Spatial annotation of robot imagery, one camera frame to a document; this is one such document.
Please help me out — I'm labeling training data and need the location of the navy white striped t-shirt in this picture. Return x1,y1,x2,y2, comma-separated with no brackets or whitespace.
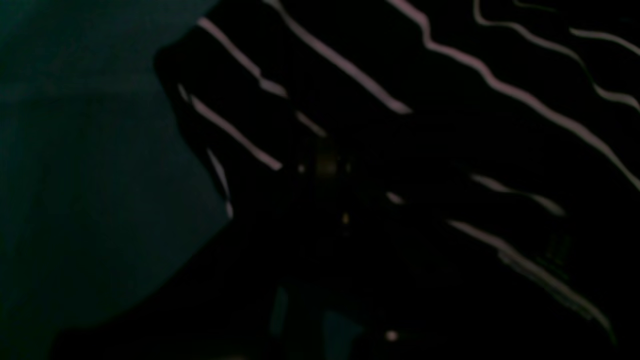
49,0,639,360

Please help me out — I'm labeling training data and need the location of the teal tablecloth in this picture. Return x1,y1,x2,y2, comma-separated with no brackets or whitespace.
0,0,227,360

